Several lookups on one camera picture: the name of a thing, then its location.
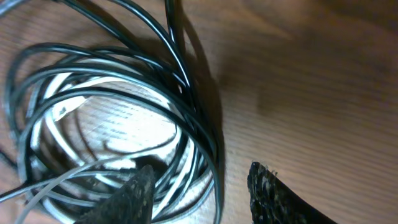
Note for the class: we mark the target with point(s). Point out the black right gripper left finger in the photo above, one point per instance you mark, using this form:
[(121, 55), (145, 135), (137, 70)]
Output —
[(131, 204)]

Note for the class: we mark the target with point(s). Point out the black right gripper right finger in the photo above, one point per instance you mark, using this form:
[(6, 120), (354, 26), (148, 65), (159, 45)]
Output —
[(272, 202)]

